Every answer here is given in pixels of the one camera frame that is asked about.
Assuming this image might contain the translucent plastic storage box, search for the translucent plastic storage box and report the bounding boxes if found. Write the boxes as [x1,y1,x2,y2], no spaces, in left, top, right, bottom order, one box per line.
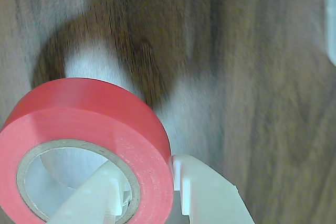
[323,0,336,67]

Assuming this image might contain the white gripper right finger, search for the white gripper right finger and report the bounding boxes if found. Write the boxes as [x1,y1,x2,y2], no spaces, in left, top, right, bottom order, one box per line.
[172,154,256,224]

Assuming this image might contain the red tape roll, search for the red tape roll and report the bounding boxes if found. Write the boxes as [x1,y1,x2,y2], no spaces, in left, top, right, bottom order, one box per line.
[0,77,175,224]

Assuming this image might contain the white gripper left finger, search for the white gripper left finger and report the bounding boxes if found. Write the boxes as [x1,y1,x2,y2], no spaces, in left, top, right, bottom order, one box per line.
[48,169,132,224]

